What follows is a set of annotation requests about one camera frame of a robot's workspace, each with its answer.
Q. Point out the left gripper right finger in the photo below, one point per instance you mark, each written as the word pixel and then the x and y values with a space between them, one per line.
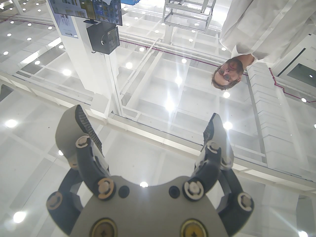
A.
pixel 209 166

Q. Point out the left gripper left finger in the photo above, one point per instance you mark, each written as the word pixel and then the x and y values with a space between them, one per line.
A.
pixel 86 159

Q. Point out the white column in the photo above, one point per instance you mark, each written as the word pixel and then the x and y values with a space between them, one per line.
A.
pixel 96 75

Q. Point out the black box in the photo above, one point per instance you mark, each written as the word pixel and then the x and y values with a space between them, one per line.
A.
pixel 102 36

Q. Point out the person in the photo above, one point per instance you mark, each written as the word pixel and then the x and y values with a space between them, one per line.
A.
pixel 266 18

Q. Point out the aluminium frame cage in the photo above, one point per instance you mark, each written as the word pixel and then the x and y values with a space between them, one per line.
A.
pixel 187 13

